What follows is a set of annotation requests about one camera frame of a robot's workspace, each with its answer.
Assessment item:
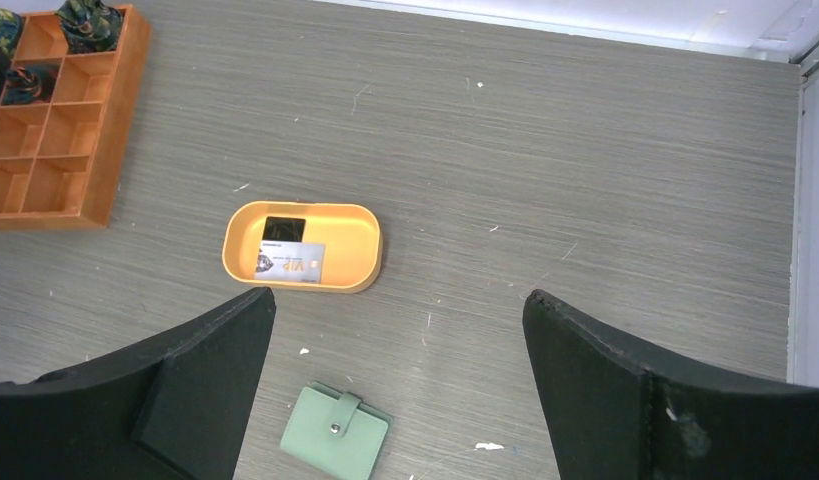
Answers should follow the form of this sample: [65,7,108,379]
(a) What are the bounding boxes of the orange compartment organizer box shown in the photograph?
[0,4,151,230]

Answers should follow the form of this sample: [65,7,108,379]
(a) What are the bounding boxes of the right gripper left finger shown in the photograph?
[0,287,276,479]

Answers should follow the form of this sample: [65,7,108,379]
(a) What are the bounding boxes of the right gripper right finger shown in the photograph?
[522,290,819,479]

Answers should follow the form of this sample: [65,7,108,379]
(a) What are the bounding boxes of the white grey card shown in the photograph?
[254,240,325,284]

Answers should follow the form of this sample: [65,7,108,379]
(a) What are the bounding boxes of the dark item middle compartment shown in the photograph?
[2,64,59,105]

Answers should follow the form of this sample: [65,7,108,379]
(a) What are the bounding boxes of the green card holder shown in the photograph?
[280,382,393,480]

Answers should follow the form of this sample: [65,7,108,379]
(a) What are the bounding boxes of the dark rolled item left upper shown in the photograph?
[0,8,24,59]

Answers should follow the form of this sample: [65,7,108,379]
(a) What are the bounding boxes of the orange oval tray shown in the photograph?
[221,201,384,294]

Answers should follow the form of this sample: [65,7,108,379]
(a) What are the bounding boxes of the dark rolled item top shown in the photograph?
[55,0,124,54]

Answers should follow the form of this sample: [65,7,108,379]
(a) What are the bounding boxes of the aluminium frame rail right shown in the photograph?
[789,35,819,84]

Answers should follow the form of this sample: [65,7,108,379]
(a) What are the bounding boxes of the small black card in tray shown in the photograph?
[262,216,306,243]

